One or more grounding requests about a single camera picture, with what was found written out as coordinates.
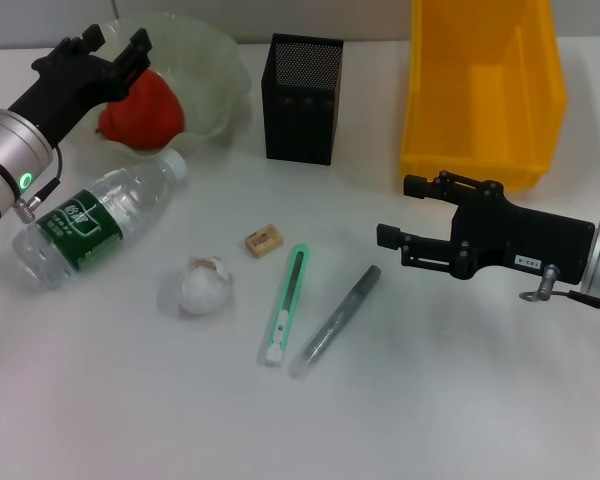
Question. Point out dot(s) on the tan eraser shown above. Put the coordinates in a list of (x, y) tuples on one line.
[(263, 241)]

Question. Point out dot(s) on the grey marker pen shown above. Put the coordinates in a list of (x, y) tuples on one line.
[(340, 315)]

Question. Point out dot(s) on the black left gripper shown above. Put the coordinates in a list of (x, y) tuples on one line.
[(65, 95)]

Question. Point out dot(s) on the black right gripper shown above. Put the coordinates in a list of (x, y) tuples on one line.
[(530, 240)]

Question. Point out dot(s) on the green utility knife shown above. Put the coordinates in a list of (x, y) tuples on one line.
[(292, 285)]

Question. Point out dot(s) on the yellow plastic bin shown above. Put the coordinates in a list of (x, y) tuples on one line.
[(480, 100)]

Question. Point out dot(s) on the clear water bottle green label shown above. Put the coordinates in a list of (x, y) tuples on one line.
[(80, 225)]

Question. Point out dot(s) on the pale green glass fruit plate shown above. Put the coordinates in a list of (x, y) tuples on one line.
[(205, 75)]

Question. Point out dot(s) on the red-orange fruit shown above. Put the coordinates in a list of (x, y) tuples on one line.
[(145, 115)]

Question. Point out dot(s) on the white paper ball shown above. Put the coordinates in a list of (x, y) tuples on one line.
[(202, 290)]

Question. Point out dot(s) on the black mesh pen holder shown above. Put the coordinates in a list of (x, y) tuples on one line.
[(300, 130)]

